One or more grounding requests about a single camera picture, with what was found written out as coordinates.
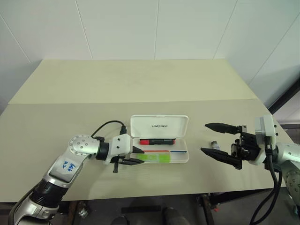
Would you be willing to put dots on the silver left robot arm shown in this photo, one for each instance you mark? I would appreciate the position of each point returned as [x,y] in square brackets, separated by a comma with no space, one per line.
[82,145]

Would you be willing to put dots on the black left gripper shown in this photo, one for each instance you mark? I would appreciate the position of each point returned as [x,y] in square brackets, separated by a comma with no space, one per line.
[119,159]

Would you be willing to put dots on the black marker with red cap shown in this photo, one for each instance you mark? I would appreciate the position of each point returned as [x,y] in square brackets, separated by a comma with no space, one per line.
[159,141]

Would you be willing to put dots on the green eraser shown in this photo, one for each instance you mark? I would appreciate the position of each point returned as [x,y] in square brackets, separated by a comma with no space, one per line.
[161,159]

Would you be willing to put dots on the white hinged pencil case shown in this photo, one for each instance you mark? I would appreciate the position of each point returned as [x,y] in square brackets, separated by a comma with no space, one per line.
[159,126]

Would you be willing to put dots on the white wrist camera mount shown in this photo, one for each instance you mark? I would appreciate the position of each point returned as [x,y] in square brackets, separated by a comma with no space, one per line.
[122,144]
[264,126]

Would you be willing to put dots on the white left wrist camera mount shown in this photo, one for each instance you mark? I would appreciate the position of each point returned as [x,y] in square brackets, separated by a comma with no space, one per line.
[122,144]

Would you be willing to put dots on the crumpled silver object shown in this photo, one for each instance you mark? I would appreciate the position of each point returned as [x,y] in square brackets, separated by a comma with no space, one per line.
[83,213]

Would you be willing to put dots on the black metal table frame bar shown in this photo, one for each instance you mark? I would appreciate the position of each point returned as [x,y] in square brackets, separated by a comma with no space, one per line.
[239,196]

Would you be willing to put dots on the small dark rounded shape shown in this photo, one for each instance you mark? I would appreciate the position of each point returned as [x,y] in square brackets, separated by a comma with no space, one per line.
[120,221]

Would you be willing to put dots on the rusty table leg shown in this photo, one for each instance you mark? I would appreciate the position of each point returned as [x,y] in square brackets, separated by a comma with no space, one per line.
[74,213]

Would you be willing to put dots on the black window frame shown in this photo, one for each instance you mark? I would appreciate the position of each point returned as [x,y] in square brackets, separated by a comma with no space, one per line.
[284,97]

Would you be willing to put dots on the large dark rounded shape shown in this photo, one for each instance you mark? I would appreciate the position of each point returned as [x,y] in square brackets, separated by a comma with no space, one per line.
[174,216]

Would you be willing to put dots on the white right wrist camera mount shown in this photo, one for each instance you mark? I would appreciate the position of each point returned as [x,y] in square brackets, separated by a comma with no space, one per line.
[264,126]

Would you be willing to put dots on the small grey metal object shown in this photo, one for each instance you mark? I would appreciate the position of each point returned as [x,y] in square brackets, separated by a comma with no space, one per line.
[215,145]

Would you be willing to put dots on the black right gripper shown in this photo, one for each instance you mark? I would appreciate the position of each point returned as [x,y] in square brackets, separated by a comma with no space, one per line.
[247,147]

